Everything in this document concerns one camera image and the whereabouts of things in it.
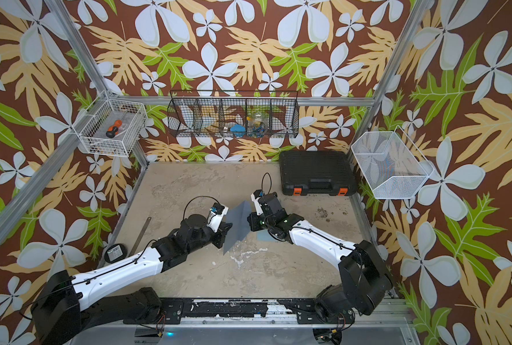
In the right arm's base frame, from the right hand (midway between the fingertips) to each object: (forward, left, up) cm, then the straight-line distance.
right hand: (247, 217), depth 85 cm
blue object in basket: (+35, +4, +17) cm, 39 cm away
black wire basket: (+41, -1, +21) cm, 46 cm away
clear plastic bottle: (+37, -5, +16) cm, 40 cm away
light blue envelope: (-10, -7, +5) cm, 13 cm away
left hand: (-4, +5, +4) cm, 8 cm away
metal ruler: (-2, +47, -12) cm, 49 cm away
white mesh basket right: (+16, -58, +13) cm, 61 cm away
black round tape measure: (-10, +54, -10) cm, 56 cm away
